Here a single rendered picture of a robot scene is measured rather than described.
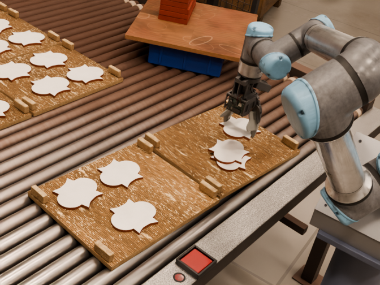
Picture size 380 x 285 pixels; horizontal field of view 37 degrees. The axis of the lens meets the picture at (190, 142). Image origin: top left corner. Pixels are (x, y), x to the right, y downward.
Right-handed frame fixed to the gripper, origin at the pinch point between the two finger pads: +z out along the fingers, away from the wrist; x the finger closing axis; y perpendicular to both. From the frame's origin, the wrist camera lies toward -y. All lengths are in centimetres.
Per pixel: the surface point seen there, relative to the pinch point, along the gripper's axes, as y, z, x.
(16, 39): 6, 8, -102
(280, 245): -73, 103, 2
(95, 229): 58, 9, -5
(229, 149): 3.1, 7.3, -0.4
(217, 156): 9.2, 7.4, -0.9
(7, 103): 38, 8, -66
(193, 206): 31.8, 9.3, 6.9
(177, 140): 9.7, 9.2, -16.1
